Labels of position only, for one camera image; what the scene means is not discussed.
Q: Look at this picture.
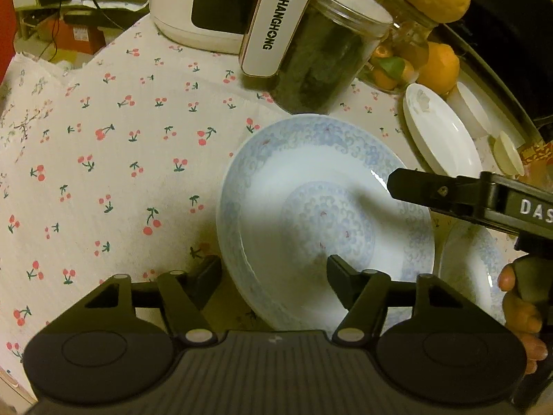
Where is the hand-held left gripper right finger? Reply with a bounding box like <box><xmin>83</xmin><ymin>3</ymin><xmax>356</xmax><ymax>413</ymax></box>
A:
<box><xmin>326</xmin><ymin>254</ymin><xmax>465</xmax><ymax>349</ymax></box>

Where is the white floral paper sheet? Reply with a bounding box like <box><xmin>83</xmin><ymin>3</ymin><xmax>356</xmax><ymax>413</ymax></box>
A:
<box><xmin>0</xmin><ymin>51</ymin><xmax>89</xmax><ymax>174</ymax></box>

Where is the white kitchen appliance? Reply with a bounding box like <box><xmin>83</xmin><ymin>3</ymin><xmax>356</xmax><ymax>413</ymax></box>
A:
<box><xmin>150</xmin><ymin>0</ymin><xmax>277</xmax><ymax>55</ymax></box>

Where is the green leaf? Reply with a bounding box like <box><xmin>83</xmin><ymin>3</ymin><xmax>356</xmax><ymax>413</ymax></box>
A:
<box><xmin>379</xmin><ymin>55</ymin><xmax>406</xmax><ymax>76</ymax></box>

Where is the small blue patterned plate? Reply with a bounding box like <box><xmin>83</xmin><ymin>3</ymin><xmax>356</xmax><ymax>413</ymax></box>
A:
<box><xmin>438</xmin><ymin>222</ymin><xmax>507</xmax><ymax>326</ymax></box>

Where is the white remote control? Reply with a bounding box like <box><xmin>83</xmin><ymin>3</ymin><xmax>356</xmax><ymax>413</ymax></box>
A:
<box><xmin>240</xmin><ymin>0</ymin><xmax>326</xmax><ymax>79</ymax></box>

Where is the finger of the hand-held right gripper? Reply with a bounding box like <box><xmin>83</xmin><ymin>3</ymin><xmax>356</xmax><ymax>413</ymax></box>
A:
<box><xmin>387</xmin><ymin>168</ymin><xmax>484</xmax><ymax>222</ymax></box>

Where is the black cable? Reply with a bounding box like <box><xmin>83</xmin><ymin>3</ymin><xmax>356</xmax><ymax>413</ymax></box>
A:
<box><xmin>45</xmin><ymin>0</ymin><xmax>113</xmax><ymax>63</ymax></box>

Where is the plain white plate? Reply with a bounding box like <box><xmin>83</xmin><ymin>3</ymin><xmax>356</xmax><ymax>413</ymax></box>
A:
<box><xmin>403</xmin><ymin>83</ymin><xmax>483</xmax><ymax>179</ymax></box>

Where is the black microwave oven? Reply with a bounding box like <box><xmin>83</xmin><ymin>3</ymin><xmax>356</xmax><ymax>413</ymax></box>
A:
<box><xmin>438</xmin><ymin>0</ymin><xmax>553</xmax><ymax>141</ymax></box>

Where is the person's right hand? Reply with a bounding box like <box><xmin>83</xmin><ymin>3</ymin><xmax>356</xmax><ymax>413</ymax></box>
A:
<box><xmin>498</xmin><ymin>263</ymin><xmax>549</xmax><ymax>373</ymax></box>

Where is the clear jar of dark tea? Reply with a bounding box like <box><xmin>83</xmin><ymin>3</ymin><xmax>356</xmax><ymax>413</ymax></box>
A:
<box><xmin>258</xmin><ymin>0</ymin><xmax>395</xmax><ymax>115</ymax></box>

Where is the cherry print tablecloth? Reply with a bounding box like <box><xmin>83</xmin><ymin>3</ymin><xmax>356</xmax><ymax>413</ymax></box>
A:
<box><xmin>0</xmin><ymin>9</ymin><xmax>521</xmax><ymax>398</ymax></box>

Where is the large blue patterned plate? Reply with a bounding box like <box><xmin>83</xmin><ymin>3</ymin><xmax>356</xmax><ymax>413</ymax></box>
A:
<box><xmin>216</xmin><ymin>113</ymin><xmax>435</xmax><ymax>333</ymax></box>

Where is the small white cup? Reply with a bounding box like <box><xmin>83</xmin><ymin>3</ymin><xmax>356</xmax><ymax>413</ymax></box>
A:
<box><xmin>493</xmin><ymin>131</ymin><xmax>526</xmax><ymax>178</ymax></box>

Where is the pile of small mandarins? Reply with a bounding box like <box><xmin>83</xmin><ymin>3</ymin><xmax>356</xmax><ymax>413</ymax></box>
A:
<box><xmin>371</xmin><ymin>44</ymin><xmax>419</xmax><ymax>92</ymax></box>

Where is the glass jar of small oranges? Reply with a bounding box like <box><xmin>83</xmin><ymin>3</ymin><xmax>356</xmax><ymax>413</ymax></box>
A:
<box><xmin>356</xmin><ymin>0</ymin><xmax>435</xmax><ymax>96</ymax></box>

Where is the orange cardboard box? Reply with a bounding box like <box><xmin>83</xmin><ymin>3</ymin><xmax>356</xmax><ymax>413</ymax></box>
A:
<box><xmin>38</xmin><ymin>16</ymin><xmax>107</xmax><ymax>58</ymax></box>

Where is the pear-shaped orange citrus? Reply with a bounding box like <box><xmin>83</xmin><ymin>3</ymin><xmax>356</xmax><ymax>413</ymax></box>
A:
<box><xmin>415</xmin><ymin>41</ymin><xmax>461</xmax><ymax>96</ymax></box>

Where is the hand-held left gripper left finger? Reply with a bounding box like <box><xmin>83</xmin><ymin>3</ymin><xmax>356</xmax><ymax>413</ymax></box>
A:
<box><xmin>84</xmin><ymin>254</ymin><xmax>223</xmax><ymax>349</ymax></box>

